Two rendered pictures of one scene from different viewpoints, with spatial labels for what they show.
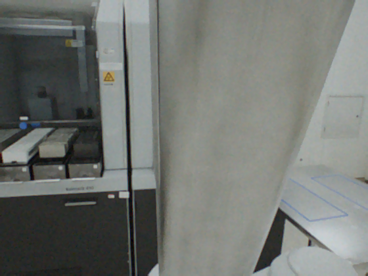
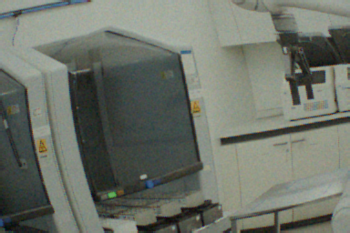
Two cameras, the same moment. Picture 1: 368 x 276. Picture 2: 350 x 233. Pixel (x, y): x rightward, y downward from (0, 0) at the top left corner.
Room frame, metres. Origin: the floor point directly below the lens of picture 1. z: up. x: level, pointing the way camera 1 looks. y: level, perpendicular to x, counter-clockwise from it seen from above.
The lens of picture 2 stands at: (-0.32, 1.23, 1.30)
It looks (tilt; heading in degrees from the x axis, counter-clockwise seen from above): 3 degrees down; 318
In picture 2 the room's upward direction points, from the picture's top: 11 degrees counter-clockwise
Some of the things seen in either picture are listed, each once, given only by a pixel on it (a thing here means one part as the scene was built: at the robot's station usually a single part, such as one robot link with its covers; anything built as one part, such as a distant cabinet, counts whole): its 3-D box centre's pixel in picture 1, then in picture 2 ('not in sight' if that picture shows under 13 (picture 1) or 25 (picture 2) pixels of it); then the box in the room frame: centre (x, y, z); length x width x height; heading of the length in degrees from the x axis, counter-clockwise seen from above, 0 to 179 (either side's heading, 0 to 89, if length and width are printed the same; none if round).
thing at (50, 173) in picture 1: (64, 150); not in sight; (1.51, 0.67, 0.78); 0.73 x 0.14 x 0.09; 11
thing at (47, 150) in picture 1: (52, 150); not in sight; (1.28, 0.63, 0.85); 0.12 x 0.02 x 0.06; 102
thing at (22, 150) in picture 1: (25, 148); not in sight; (1.35, 0.80, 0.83); 0.30 x 0.10 x 0.06; 11
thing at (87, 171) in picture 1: (93, 149); not in sight; (1.54, 0.52, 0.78); 0.73 x 0.14 x 0.09; 11
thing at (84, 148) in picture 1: (86, 149); not in sight; (1.31, 0.48, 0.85); 0.12 x 0.02 x 0.06; 101
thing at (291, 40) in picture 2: not in sight; (292, 46); (0.67, -0.16, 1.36); 0.08 x 0.07 x 0.09; 101
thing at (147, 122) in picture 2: not in sight; (87, 106); (1.66, -0.10, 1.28); 0.61 x 0.51 x 0.63; 101
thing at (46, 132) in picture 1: (44, 134); not in sight; (1.66, 0.85, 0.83); 0.30 x 0.10 x 0.06; 11
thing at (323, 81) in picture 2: not in sight; (314, 72); (2.08, -2.43, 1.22); 0.62 x 0.56 x 0.64; 99
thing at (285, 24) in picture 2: not in sight; (285, 24); (0.67, -0.16, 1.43); 0.09 x 0.09 x 0.06
